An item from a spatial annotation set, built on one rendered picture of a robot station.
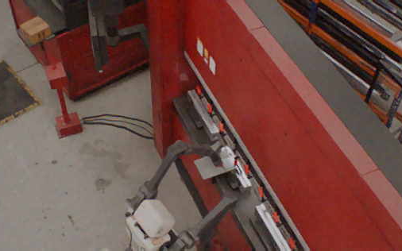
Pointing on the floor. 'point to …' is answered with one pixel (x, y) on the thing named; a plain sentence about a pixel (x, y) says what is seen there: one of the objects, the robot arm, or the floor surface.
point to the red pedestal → (66, 127)
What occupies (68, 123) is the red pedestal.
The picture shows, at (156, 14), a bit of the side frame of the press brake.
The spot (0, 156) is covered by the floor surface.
